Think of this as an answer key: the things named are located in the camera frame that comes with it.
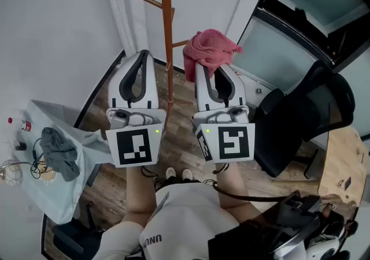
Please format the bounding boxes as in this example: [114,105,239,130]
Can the bundle of white pipes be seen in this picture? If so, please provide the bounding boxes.
[101,0,137,59]

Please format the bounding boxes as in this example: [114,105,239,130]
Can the pink cloth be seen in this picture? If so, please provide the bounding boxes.
[183,29,243,83]

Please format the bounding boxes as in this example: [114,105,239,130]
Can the white headset device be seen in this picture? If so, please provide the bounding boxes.
[305,221,346,260]

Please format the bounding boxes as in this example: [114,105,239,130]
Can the grey cloth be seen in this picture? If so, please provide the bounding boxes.
[39,127,81,183]

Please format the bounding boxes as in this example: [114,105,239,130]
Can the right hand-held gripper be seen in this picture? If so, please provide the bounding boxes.
[192,63,256,164]

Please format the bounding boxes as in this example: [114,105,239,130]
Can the person's white shirt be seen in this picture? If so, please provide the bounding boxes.
[99,182,242,260]

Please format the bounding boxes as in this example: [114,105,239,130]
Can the black chest-mounted rig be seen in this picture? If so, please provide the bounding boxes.
[208,191,361,260]

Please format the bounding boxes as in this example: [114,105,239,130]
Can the round tan dish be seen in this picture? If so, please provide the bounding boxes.
[39,165,57,182]

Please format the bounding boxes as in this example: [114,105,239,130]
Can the thin black cable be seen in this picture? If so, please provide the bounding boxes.
[30,137,49,180]

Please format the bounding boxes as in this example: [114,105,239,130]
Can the wooden coat rack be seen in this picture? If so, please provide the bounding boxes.
[140,0,190,137]

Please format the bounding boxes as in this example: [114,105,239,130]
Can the wooden table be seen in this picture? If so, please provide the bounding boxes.
[317,125,370,209]

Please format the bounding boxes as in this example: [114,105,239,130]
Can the black office chair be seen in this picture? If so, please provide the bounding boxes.
[254,60,356,179]

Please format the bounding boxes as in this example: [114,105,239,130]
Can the person's black trousers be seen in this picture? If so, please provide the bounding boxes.
[166,176,203,185]

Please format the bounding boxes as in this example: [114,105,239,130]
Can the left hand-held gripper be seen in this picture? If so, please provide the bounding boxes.
[105,49,167,169]

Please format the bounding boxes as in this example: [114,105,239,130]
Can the right hand-held gripper black cable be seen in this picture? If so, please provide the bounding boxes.
[212,163,300,202]

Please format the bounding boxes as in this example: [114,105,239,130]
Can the red-capped plastic bottle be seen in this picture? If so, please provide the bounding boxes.
[8,117,32,132]

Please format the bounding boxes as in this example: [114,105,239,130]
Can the pale blue tablecloth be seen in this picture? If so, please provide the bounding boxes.
[21,99,114,225]

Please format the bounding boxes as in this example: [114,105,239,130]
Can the person's left forearm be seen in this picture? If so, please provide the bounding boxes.
[126,165,159,215]

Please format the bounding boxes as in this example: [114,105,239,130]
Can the round wire ornament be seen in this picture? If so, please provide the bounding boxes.
[0,159,24,188]

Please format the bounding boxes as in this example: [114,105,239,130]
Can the person's right forearm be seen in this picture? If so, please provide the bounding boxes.
[215,163,262,218]

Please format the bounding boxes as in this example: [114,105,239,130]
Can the hand-held gripper black cable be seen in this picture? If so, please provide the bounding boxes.
[140,165,159,192]
[212,163,300,202]

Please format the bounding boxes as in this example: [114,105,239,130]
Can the left hand-held gripper black cable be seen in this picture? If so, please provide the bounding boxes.
[140,165,159,192]

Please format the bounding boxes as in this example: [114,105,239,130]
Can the black framed glass door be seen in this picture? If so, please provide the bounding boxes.
[231,0,370,101]

